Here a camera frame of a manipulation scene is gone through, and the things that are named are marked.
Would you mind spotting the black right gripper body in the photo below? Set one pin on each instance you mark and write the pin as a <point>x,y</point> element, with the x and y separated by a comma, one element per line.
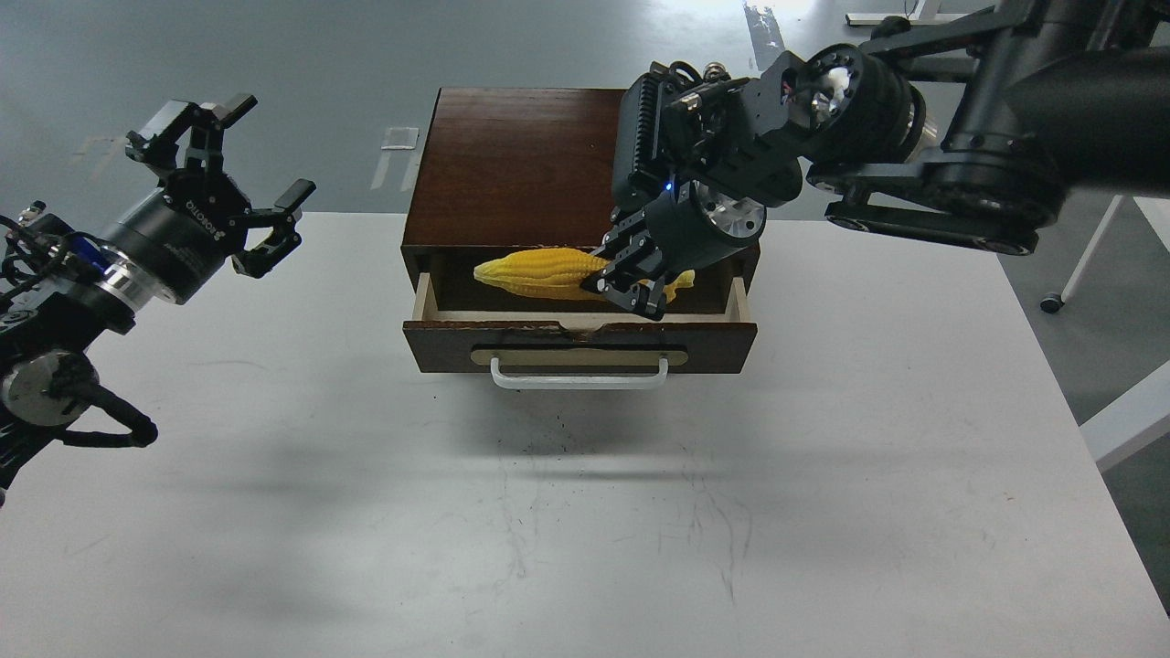
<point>710,155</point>

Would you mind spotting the dark wooden drawer cabinet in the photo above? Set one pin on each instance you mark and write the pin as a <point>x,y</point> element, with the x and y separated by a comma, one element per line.
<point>507,169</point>

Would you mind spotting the wooden drawer with white handle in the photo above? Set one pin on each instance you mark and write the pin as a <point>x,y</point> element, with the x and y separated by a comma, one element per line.
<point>459,324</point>

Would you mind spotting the white table frame right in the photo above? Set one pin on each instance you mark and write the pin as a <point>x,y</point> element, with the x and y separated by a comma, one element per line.
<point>1114,312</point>

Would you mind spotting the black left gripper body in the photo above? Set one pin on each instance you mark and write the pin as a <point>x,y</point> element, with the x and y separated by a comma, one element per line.
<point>181,233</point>

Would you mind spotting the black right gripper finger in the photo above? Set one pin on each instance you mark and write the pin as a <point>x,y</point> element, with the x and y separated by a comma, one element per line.
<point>652,306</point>
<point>632,254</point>

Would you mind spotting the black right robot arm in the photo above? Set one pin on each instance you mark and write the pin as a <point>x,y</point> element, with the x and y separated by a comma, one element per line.
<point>970,134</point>

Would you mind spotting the yellow corn cob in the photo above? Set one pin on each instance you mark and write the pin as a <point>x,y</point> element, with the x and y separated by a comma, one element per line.
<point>552,274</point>

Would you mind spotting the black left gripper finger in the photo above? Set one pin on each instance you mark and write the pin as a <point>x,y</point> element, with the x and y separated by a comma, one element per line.
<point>283,239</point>
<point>187,136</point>

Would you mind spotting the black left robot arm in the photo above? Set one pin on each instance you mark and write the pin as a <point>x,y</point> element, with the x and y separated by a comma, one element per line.
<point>65,287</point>

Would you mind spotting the white table base background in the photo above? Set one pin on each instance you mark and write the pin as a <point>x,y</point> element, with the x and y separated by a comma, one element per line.
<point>918,13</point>

